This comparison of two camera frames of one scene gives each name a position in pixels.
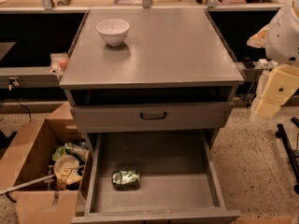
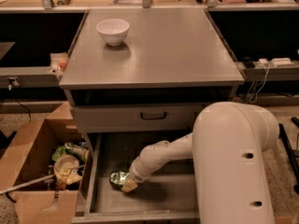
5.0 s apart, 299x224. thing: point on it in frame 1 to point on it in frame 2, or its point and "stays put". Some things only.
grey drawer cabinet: (149, 90) stays put
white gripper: (284, 37) to (135, 174)
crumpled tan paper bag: (67, 169) stays put
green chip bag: (72, 148) stays put
